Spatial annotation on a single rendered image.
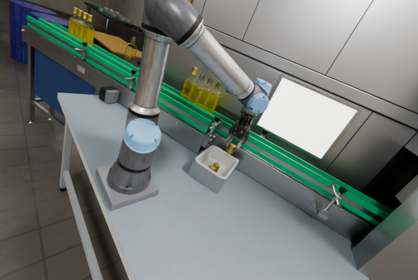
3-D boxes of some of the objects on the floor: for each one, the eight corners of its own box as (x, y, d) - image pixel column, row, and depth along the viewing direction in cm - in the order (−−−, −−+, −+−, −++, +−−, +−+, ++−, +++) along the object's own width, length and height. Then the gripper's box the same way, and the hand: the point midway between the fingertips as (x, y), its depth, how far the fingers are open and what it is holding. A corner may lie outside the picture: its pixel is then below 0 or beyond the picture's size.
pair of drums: (60, 58, 351) (63, 12, 320) (78, 83, 294) (84, 30, 263) (7, 51, 300) (5, -6, 270) (18, 79, 243) (16, 12, 213)
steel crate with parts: (160, 73, 523) (170, 40, 489) (118, 66, 441) (125, 25, 407) (140, 57, 598) (147, 27, 563) (101, 48, 515) (106, 12, 481)
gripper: (234, 108, 84) (216, 147, 93) (257, 121, 81) (236, 160, 89) (240, 106, 92) (222, 142, 100) (261, 117, 89) (241, 153, 97)
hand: (232, 146), depth 97 cm, fingers closed on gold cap, 3 cm apart
